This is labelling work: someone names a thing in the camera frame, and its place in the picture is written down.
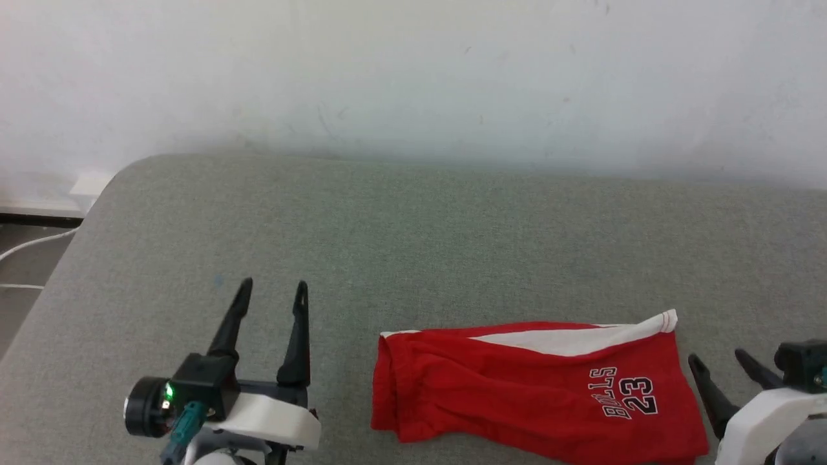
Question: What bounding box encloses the white wall socket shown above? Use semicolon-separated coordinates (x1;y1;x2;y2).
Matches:
69;169;116;198

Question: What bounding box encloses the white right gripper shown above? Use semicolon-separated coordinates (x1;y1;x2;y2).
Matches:
687;348;827;465

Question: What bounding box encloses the white floor cable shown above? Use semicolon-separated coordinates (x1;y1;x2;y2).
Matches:
0;225;82;291

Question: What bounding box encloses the teal-plug left camera cable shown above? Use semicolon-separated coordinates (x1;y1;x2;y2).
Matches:
160;400;209;465

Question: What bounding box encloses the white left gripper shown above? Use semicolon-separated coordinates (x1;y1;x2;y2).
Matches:
207;277;322;451

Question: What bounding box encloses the red basketball shorts white trim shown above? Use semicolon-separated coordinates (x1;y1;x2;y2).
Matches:
370;309;711;465

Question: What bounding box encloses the black cylindrical left gripper motor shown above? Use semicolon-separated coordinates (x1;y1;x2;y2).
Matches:
124;376;174;439

